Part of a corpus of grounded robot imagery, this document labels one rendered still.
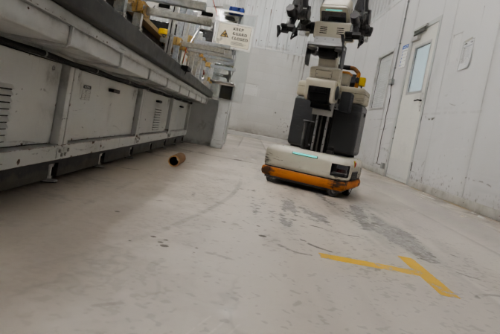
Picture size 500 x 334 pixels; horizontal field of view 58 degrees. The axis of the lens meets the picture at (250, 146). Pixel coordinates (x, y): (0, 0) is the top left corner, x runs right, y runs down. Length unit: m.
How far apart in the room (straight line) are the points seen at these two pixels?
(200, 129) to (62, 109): 4.05
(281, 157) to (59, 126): 1.74
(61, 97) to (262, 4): 10.74
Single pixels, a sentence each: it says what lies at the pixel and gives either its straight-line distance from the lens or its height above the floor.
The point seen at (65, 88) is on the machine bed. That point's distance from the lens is 2.00.
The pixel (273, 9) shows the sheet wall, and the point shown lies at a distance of 12.47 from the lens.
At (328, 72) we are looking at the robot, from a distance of 3.28.
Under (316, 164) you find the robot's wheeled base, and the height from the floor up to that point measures 0.20.
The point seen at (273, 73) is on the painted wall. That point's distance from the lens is 12.17.
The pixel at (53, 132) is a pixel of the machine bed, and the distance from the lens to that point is 2.01.
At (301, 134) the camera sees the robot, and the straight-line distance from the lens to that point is 3.55.
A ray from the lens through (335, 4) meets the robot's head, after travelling 3.33.
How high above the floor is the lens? 0.40
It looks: 3 degrees down
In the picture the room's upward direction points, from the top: 11 degrees clockwise
